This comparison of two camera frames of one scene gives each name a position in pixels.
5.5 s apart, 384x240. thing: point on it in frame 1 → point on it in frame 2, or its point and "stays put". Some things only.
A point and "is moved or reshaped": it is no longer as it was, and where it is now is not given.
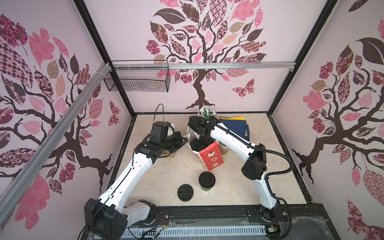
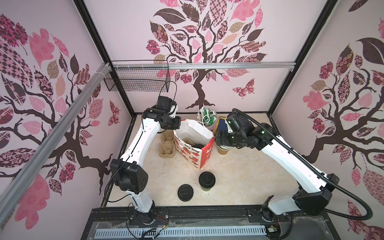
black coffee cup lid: (185, 192) stays put
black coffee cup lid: (207, 179) stays put
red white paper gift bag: (211, 157) is moved or reshaped
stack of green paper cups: (224, 148) stays put
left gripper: (179, 139) → (175, 125)
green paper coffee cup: (205, 189) stays put
